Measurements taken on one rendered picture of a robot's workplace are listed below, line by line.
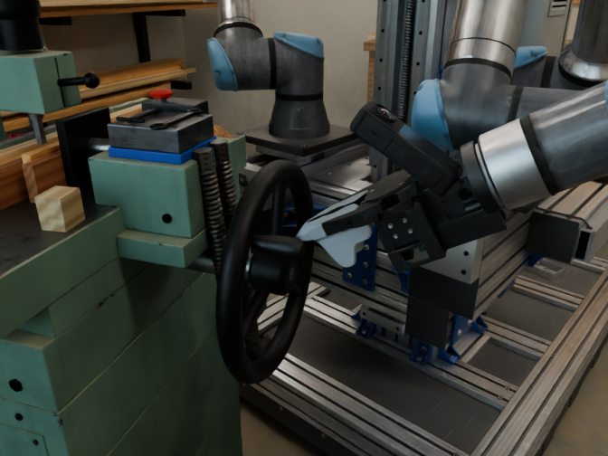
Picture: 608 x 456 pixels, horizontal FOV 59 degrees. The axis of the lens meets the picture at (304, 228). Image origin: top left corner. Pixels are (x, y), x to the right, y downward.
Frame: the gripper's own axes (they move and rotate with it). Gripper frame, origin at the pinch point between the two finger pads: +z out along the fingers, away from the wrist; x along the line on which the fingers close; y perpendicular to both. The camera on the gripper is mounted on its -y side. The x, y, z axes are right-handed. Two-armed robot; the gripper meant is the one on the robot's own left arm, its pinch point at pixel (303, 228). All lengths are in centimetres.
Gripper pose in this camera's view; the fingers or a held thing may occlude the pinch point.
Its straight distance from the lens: 58.9
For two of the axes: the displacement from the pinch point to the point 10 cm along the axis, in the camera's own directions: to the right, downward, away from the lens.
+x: 3.2, -4.0, 8.6
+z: -8.2, 3.4, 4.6
